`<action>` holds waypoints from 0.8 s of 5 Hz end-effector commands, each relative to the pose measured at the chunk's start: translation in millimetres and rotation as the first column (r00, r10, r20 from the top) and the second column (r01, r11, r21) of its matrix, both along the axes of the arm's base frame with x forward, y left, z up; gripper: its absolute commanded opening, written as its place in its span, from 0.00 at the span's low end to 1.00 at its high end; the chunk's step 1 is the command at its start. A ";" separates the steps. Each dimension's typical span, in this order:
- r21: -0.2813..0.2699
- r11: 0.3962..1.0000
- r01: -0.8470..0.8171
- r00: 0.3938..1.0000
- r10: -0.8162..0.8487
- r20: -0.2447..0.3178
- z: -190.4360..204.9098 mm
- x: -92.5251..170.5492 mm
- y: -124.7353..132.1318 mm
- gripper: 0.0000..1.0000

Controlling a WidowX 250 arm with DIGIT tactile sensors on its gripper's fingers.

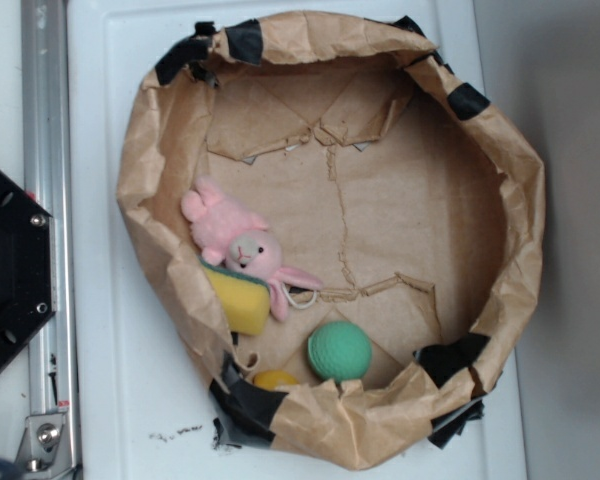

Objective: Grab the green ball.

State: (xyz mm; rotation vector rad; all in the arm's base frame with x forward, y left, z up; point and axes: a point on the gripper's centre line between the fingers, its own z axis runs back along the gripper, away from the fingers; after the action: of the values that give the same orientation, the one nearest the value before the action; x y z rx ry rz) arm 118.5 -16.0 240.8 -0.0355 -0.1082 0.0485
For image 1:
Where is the yellow green sponge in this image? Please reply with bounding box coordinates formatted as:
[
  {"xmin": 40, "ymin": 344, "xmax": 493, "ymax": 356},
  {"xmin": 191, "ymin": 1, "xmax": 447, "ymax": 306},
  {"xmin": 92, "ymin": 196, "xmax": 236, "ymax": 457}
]
[{"xmin": 198, "ymin": 256, "xmax": 270, "ymax": 336}]

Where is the aluminium rail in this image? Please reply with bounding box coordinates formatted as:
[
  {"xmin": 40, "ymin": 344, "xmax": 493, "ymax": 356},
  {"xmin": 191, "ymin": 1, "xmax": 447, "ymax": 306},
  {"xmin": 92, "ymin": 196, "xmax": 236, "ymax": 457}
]
[{"xmin": 21, "ymin": 1, "xmax": 83, "ymax": 479}]

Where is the pink plush bunny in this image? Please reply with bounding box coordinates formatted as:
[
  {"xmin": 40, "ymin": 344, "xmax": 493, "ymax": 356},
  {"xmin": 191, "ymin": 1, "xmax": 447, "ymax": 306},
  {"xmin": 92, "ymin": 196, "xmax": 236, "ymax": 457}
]
[{"xmin": 181, "ymin": 176, "xmax": 323, "ymax": 321}]

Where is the green ball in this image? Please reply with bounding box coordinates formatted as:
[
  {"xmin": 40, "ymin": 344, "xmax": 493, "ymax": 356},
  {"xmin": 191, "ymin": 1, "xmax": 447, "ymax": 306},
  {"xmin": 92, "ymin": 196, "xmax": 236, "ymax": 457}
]
[{"xmin": 307, "ymin": 321, "xmax": 372, "ymax": 383}]

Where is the metal corner bracket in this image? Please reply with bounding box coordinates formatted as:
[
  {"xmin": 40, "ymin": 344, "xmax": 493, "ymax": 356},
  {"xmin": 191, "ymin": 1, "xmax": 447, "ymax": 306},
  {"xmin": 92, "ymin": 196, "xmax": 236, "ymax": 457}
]
[{"xmin": 15, "ymin": 413, "xmax": 71, "ymax": 479}]

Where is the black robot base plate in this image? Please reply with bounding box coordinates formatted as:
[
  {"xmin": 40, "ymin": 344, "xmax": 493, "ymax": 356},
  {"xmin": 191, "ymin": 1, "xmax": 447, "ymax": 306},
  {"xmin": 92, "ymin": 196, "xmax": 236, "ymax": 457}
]
[{"xmin": 0, "ymin": 170, "xmax": 54, "ymax": 374}]

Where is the brown paper bag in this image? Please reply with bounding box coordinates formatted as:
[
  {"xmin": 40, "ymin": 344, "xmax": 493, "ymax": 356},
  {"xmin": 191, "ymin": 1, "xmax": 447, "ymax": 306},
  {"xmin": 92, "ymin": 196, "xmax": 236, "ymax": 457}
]
[{"xmin": 117, "ymin": 11, "xmax": 545, "ymax": 470}]

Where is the yellow ball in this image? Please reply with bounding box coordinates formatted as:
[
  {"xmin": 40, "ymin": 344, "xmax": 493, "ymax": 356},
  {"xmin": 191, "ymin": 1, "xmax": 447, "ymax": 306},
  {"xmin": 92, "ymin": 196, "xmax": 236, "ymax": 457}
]
[{"xmin": 253, "ymin": 370, "xmax": 299, "ymax": 391}]

